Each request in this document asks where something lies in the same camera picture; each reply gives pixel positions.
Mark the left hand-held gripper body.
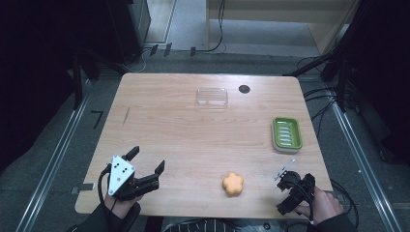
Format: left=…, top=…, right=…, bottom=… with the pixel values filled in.
left=107, top=155, right=161, bottom=202

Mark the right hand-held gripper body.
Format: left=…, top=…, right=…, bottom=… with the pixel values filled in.
left=274, top=158, right=316, bottom=208

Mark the person's right hand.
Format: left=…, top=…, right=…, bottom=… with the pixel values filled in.
left=294, top=186, right=345, bottom=226

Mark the person's left hand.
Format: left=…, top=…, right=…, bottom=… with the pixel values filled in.
left=103, top=194, right=143, bottom=220

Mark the orange flower-shaped soap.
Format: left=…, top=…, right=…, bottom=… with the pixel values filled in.
left=221, top=172, right=245, bottom=196

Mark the green soap dish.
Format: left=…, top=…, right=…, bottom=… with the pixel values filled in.
left=272, top=116, right=304, bottom=154

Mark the striped chair seat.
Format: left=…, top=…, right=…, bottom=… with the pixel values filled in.
left=161, top=217, right=244, bottom=232

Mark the clear plastic container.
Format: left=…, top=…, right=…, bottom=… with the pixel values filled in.
left=195, top=87, right=229, bottom=109

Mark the black cabinet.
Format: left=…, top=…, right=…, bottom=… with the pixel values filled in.
left=105, top=0, right=153, bottom=65

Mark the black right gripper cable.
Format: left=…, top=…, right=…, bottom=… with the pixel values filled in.
left=284, top=180, right=316, bottom=225

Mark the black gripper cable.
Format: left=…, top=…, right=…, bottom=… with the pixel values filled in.
left=284, top=180, right=316, bottom=225
left=97, top=163, right=113, bottom=211

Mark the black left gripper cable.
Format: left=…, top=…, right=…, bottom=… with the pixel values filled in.
left=97, top=163, right=113, bottom=211

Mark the grey table edge bracket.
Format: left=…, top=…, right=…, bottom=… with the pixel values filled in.
left=70, top=182, right=97, bottom=195

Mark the black looped floor cable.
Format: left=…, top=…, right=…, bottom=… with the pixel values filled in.
left=329, top=178, right=360, bottom=230

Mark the metal floor rail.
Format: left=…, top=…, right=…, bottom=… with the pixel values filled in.
left=15, top=80, right=92, bottom=232
left=331, top=101, right=404, bottom=232

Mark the bundle of black floor cables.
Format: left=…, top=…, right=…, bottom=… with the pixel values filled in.
left=302, top=86, right=342, bottom=138

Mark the white floor cable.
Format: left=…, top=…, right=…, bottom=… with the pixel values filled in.
left=124, top=47, right=153, bottom=73

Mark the black hanging cable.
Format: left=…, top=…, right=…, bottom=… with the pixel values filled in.
left=192, top=0, right=227, bottom=53

